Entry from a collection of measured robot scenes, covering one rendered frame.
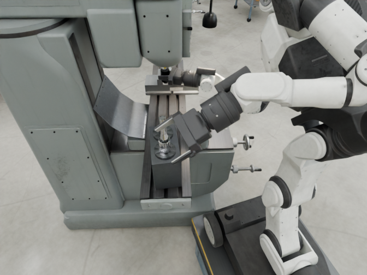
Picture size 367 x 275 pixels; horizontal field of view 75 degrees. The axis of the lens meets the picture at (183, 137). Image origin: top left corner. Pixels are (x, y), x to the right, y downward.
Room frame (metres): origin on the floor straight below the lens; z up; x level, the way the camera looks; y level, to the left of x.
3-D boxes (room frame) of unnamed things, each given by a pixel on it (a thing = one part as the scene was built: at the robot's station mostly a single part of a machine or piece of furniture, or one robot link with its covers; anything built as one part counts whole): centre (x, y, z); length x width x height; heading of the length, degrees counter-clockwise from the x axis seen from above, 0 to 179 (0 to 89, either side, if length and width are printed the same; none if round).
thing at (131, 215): (1.11, 0.35, 0.10); 1.20 x 0.60 x 0.20; 92
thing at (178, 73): (1.10, 0.01, 1.23); 0.13 x 0.12 x 0.10; 167
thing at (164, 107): (1.13, 0.10, 0.95); 1.24 x 0.23 x 0.08; 2
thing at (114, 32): (1.11, 0.29, 1.47); 0.24 x 0.19 x 0.26; 2
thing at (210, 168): (1.12, 0.07, 0.49); 0.80 x 0.30 x 0.60; 92
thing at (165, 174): (0.69, 0.08, 1.09); 0.22 x 0.12 x 0.20; 8
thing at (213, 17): (1.22, -0.13, 1.48); 0.07 x 0.07 x 0.06
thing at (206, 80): (1.06, -0.10, 1.24); 0.11 x 0.11 x 0.11; 77
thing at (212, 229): (0.60, -0.18, 0.50); 0.20 x 0.05 x 0.20; 19
